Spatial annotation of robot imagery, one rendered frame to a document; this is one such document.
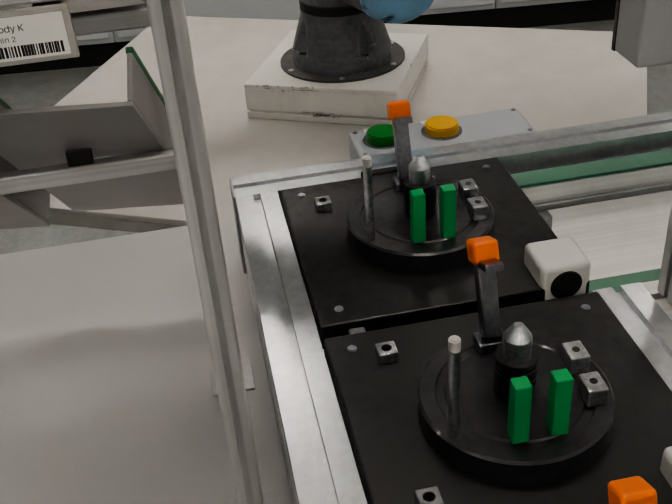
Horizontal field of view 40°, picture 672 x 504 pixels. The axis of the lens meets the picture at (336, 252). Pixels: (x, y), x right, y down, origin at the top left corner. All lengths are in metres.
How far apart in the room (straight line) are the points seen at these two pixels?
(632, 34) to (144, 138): 0.38
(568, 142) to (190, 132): 0.60
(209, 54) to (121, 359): 0.81
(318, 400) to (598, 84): 0.88
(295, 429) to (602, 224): 0.45
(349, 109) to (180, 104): 0.80
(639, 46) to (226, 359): 0.37
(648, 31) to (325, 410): 0.37
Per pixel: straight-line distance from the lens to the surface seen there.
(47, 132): 0.73
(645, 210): 1.04
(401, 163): 0.90
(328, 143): 1.30
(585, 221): 1.01
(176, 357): 0.94
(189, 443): 0.85
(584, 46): 1.61
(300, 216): 0.92
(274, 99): 1.36
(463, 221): 0.86
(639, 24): 0.72
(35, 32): 0.53
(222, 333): 0.64
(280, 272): 0.86
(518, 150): 1.05
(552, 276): 0.81
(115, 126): 0.71
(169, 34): 0.54
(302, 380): 0.75
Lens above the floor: 1.45
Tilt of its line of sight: 34 degrees down
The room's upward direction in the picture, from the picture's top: 4 degrees counter-clockwise
